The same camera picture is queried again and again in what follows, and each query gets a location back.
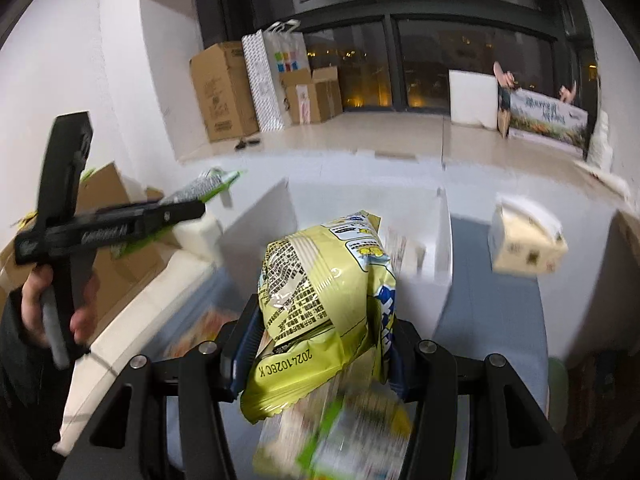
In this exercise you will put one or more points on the white dotted paper bag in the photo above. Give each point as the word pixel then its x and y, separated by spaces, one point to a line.
pixel 262 85

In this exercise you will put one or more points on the brown open cardboard box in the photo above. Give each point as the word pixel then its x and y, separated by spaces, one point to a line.
pixel 120 270

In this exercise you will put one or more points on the dark glass window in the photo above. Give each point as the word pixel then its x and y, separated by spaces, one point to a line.
pixel 360 60

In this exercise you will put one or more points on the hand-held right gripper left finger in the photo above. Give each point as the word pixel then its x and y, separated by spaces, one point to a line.
pixel 246 355

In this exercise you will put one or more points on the beige tissue pack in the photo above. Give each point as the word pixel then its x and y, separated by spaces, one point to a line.
pixel 525 250

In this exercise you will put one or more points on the white bag with coloured squares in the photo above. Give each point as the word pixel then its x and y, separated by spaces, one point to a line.
pixel 290 50

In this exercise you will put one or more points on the person's left forearm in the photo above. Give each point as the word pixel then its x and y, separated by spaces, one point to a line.
pixel 20 385

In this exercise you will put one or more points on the printed landscape carton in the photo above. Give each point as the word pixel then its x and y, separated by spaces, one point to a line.
pixel 545 115

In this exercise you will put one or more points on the white foam block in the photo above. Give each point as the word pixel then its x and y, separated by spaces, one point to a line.
pixel 197 237

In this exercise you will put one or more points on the person's left hand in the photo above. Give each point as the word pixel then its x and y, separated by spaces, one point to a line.
pixel 32 310

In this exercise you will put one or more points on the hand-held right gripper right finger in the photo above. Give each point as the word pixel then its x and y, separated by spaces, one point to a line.
pixel 401 375

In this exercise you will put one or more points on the large closed cardboard box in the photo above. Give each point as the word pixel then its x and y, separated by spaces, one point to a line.
pixel 225 95

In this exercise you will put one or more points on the white foam box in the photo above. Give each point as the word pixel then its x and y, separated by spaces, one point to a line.
pixel 472 97

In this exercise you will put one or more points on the green silver snack packet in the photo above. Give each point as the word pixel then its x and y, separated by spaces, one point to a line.
pixel 200 187

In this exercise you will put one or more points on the white storage box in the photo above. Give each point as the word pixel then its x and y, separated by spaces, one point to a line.
pixel 265 225

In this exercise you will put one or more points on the white printed packet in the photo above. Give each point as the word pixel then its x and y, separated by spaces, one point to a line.
pixel 402 250

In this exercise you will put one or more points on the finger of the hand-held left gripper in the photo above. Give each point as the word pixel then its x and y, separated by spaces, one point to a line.
pixel 175 215

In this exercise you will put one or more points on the orange white snack packet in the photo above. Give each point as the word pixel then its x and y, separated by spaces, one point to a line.
pixel 210 327

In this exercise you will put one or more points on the dark brown cardboard box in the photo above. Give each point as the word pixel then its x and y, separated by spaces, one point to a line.
pixel 627 260

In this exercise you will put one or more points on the green yellow snack packet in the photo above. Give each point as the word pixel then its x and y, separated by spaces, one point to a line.
pixel 350 435

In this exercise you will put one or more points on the pale yellow snack bag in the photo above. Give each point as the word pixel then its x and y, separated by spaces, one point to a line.
pixel 310 285

